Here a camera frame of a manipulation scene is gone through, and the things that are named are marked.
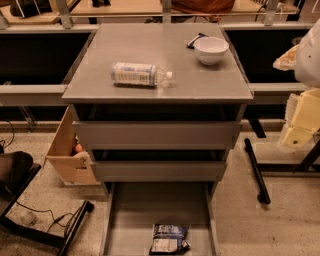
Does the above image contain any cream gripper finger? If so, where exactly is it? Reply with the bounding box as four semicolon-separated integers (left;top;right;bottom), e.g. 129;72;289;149
277;88;320;152
273;45;298;71

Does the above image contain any white ceramic bowl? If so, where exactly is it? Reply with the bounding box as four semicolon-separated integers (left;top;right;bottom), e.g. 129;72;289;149
194;37;229;65

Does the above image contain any blue chip bag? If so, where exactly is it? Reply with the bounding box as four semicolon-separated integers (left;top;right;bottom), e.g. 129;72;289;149
149;224;191;255

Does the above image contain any black metal stand leg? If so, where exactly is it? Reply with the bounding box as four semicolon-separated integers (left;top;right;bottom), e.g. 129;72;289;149
244;138;271;204

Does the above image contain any black cable on floor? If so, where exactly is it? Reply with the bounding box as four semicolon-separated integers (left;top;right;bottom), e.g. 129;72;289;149
14;199;88;238

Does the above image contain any grey top drawer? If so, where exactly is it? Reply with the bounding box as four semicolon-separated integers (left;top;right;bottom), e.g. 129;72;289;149
73;121;241;150

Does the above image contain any cardboard box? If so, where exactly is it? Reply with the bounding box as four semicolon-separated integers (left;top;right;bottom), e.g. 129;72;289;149
46;108;99;185

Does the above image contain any grey drawer cabinet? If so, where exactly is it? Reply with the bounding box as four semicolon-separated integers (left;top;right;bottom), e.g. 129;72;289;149
61;22;254;198

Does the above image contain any black cart frame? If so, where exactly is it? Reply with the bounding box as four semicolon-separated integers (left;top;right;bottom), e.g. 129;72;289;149
0;162;95;256

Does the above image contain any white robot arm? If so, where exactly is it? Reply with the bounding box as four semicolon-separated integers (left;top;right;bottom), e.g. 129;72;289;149
273;20;320;152

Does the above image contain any clear plastic water bottle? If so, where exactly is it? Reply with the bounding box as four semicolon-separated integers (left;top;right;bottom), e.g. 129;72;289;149
111;62;173;88

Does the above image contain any brown bag on table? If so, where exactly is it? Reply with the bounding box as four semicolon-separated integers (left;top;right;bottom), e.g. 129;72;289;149
171;0;236;14

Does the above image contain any orange fruit in box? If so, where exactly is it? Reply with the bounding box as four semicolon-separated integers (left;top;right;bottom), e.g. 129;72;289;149
74;144;83;153

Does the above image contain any grey open bottom drawer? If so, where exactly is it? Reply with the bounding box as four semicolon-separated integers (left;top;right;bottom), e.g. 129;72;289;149
100;182;220;256

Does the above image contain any black and white pen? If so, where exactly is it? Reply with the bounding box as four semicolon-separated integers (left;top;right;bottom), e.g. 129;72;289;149
186;33;208;49

